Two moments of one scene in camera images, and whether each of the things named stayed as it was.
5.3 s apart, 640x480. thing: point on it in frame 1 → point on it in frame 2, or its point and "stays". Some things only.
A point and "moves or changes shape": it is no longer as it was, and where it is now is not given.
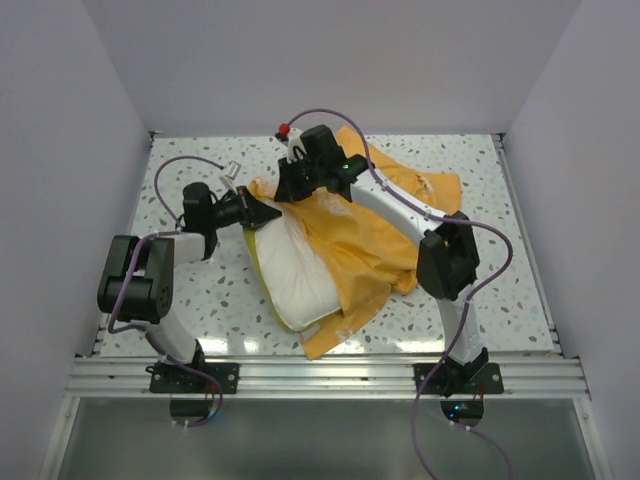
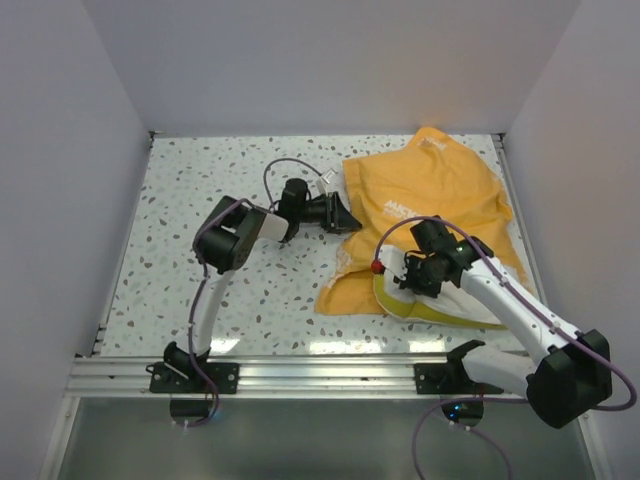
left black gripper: (253, 212) → (336, 217)
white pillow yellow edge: (298, 278) → (455, 305)
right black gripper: (286, 190) → (409, 283)
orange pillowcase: (373, 258) moves or changes shape
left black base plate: (173, 378) stays
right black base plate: (489, 380) stays
